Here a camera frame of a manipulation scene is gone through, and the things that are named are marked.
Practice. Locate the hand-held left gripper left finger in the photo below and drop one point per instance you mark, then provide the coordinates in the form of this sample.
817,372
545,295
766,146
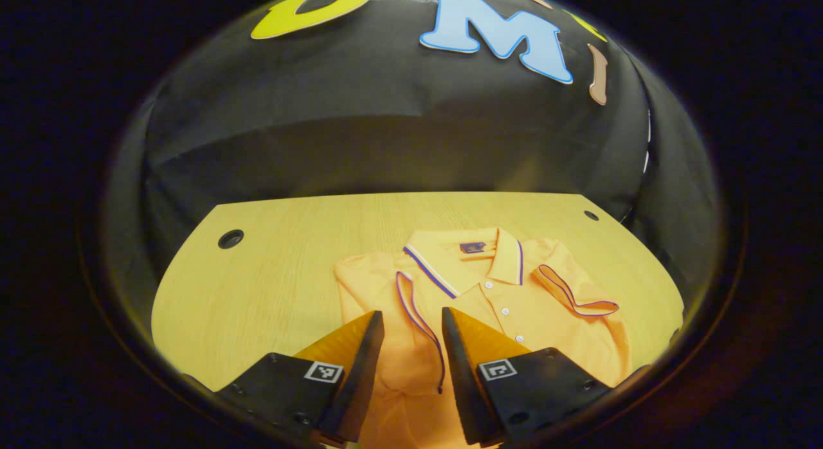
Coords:
360,384

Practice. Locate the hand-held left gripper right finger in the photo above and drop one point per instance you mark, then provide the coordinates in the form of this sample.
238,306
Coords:
463,384

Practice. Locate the orange T-shirt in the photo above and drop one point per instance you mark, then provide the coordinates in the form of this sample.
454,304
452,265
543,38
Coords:
546,327

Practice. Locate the black table grommet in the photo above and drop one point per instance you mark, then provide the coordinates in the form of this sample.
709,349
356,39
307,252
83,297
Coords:
591,215
231,238

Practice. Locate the black backdrop cloth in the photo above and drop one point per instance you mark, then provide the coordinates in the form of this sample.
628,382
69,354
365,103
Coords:
386,127

